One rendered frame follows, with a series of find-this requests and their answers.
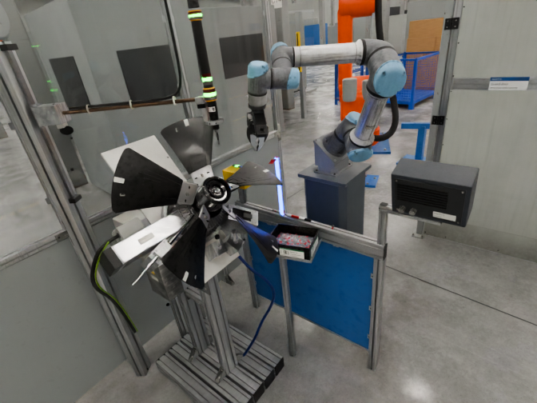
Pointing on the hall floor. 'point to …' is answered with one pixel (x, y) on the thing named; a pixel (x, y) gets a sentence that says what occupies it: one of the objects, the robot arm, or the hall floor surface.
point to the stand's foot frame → (236, 384)
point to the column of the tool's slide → (82, 233)
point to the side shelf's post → (179, 317)
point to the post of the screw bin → (288, 305)
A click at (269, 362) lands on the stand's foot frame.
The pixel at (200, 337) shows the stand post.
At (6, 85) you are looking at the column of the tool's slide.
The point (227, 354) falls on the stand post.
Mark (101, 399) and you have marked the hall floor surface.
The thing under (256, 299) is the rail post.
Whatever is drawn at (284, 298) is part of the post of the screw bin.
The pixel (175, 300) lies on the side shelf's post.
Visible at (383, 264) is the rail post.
